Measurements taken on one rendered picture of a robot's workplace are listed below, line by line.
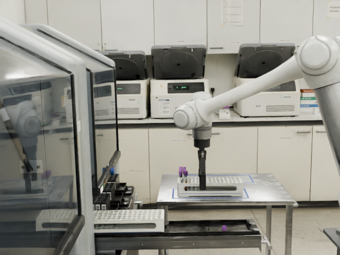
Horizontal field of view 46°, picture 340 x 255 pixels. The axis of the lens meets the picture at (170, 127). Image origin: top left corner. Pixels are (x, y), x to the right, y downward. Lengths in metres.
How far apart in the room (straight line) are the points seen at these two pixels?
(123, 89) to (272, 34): 1.54
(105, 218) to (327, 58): 0.95
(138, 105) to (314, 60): 2.53
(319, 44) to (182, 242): 0.83
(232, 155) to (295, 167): 0.61
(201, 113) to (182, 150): 2.20
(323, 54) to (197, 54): 2.66
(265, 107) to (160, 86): 1.00
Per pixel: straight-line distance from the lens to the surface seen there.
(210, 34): 4.05
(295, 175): 4.06
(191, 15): 4.05
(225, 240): 1.53
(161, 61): 4.05
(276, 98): 3.88
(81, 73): 1.31
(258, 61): 4.18
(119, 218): 1.53
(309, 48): 1.44
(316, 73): 1.45
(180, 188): 1.85
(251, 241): 1.54
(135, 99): 3.76
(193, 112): 1.62
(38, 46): 1.18
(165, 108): 3.76
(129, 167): 3.88
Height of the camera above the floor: 1.42
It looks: 9 degrees down
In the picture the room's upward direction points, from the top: 1 degrees counter-clockwise
